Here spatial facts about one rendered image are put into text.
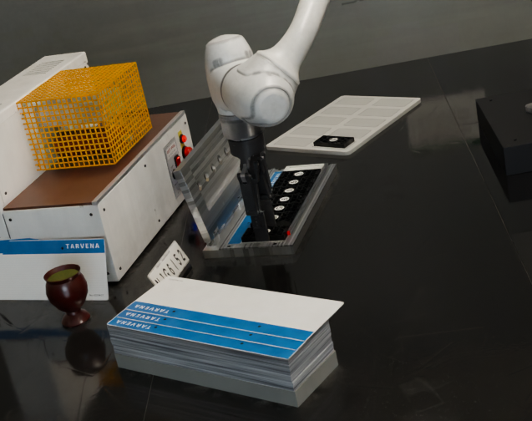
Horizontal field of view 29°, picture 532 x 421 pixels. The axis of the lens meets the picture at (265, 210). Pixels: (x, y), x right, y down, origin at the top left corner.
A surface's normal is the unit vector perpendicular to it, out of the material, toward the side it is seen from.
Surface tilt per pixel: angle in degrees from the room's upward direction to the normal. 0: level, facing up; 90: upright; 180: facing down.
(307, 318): 0
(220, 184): 79
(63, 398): 0
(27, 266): 69
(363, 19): 90
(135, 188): 90
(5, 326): 0
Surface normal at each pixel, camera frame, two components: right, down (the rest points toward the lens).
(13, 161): 0.94, -0.06
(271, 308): -0.19, -0.90
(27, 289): -0.38, 0.08
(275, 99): 0.24, 0.44
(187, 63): -0.02, 0.40
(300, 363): 0.81, 0.07
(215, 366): -0.55, 0.43
